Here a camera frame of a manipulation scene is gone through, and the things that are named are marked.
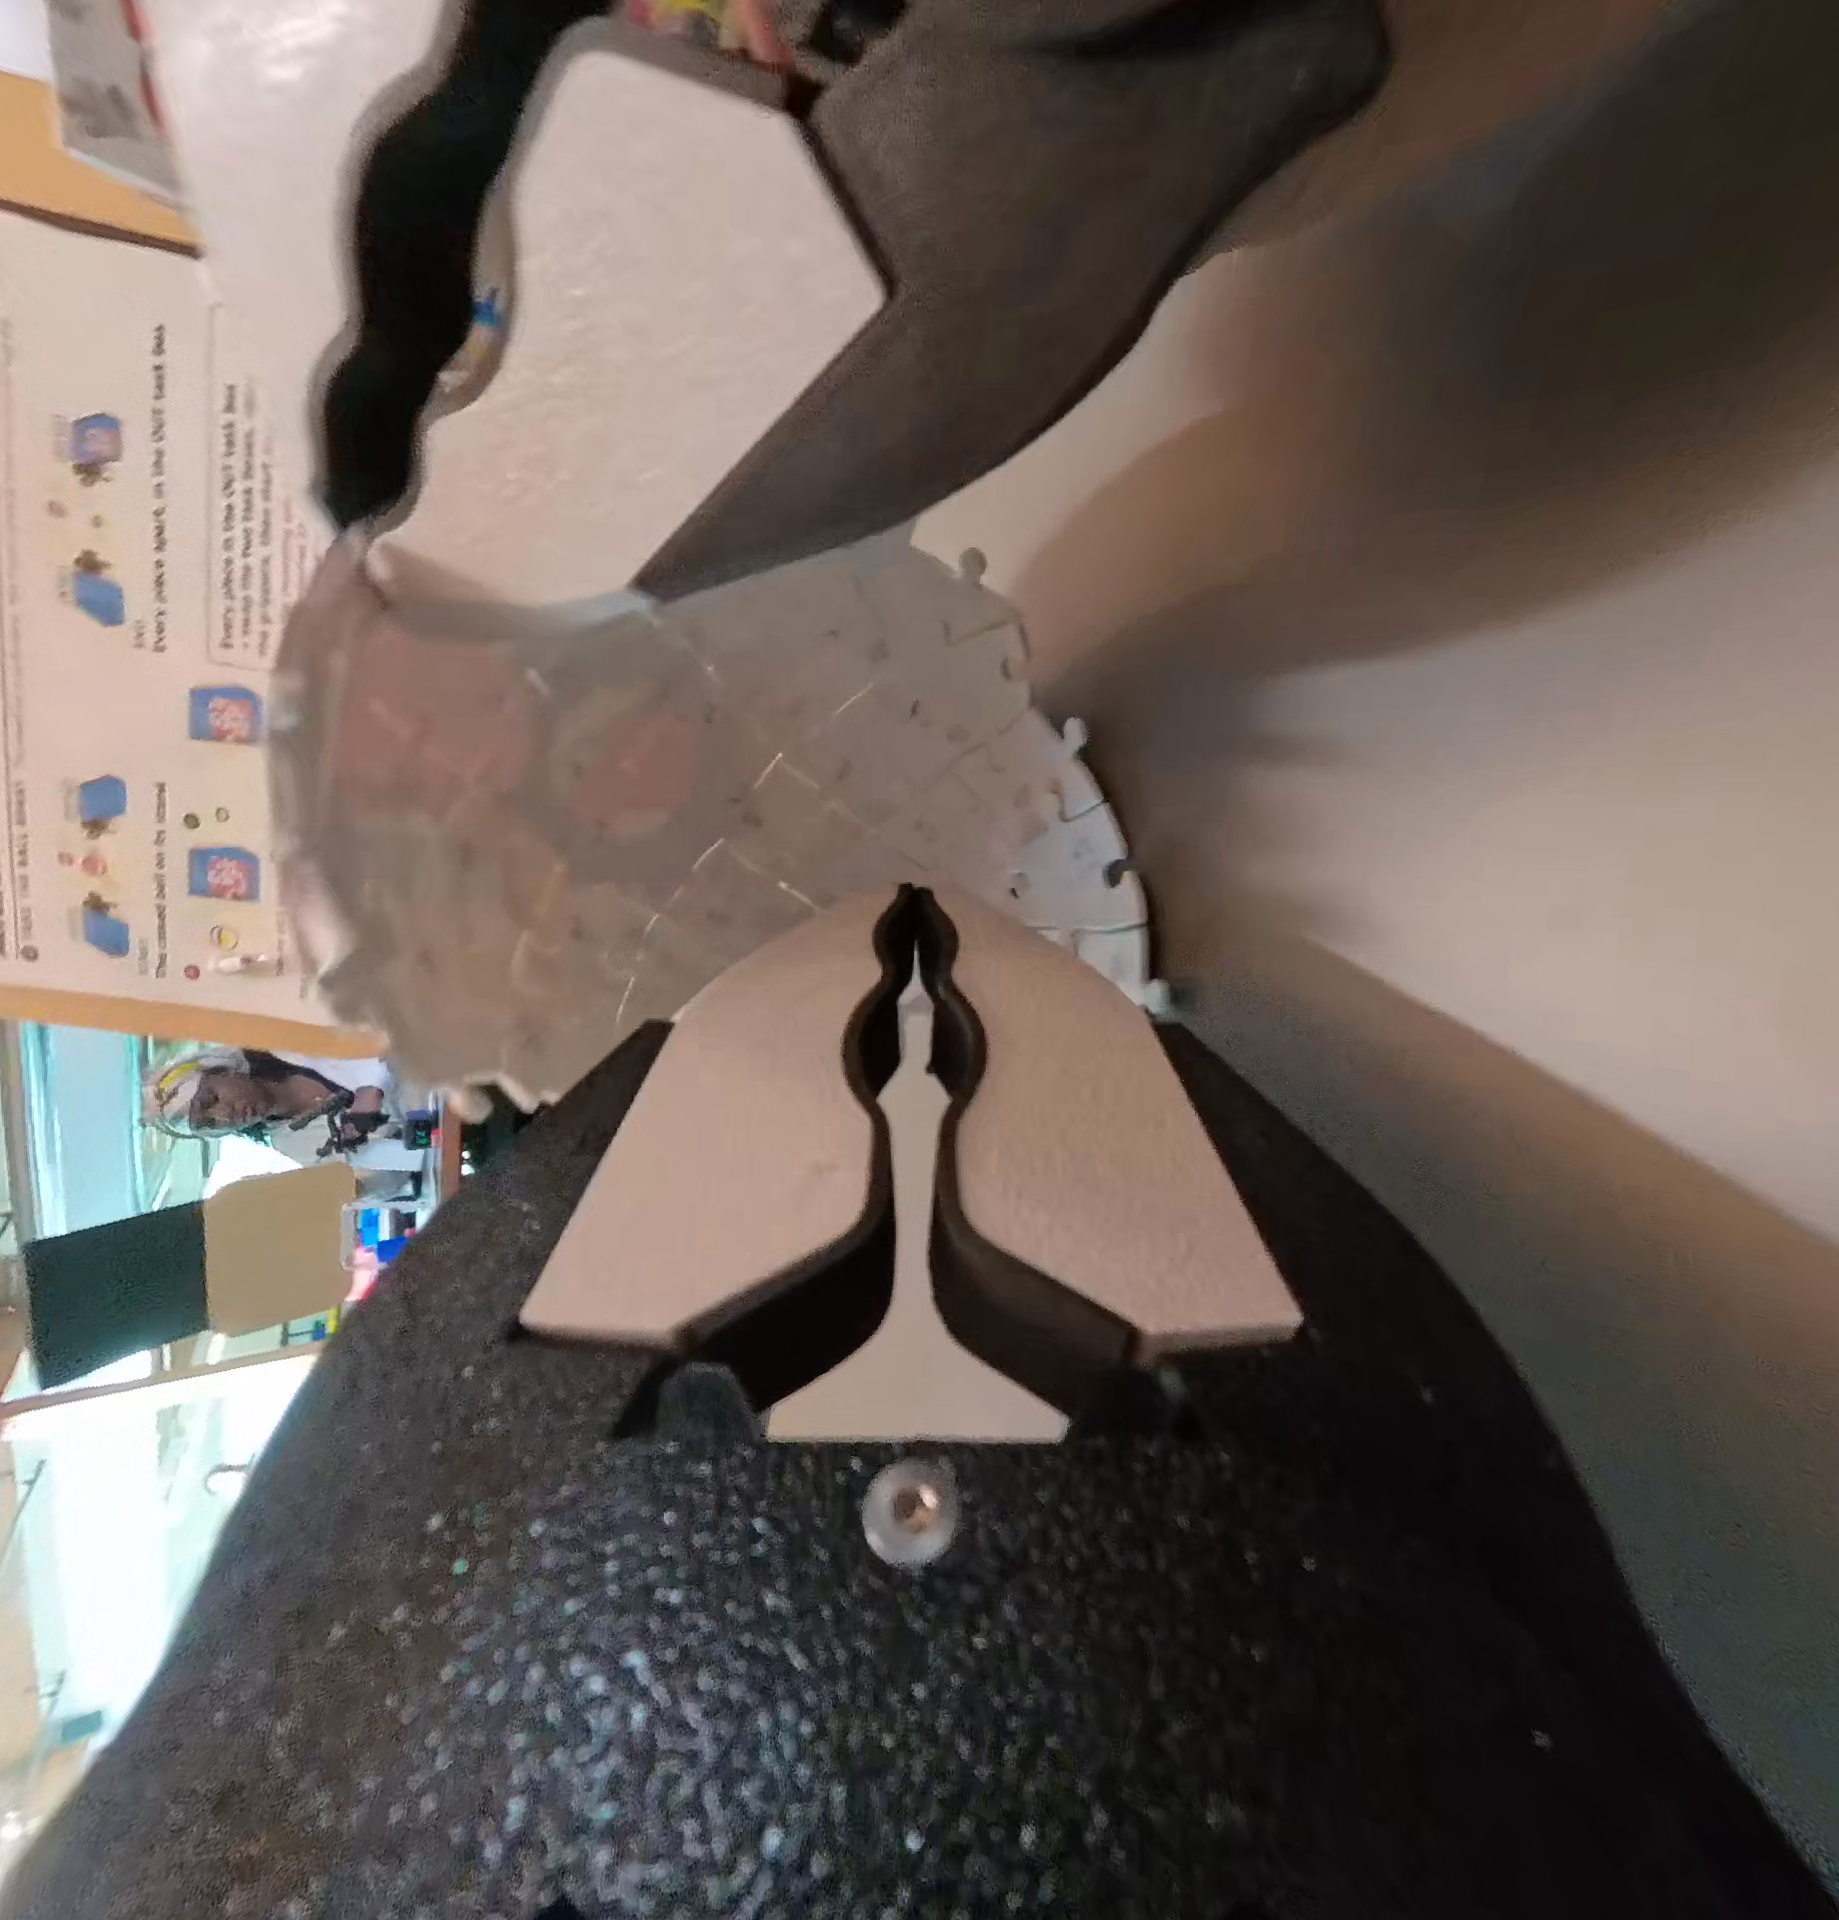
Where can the instruction poster on board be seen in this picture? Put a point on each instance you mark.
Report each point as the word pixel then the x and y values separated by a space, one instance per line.
pixel 48 166

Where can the beige rounded board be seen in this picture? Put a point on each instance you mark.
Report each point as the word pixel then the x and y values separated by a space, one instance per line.
pixel 282 1246

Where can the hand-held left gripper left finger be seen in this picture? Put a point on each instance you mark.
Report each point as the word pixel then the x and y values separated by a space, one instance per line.
pixel 710 1184

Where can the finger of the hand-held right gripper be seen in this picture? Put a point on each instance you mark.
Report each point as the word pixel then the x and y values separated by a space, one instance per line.
pixel 666 330
pixel 389 301

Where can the partly built puzzle ball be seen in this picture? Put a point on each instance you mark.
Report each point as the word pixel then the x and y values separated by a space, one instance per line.
pixel 558 839

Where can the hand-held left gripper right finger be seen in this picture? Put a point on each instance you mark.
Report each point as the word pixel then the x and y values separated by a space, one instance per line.
pixel 1113 1184

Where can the black flat panel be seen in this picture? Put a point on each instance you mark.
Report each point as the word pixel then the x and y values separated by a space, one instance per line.
pixel 110 1298

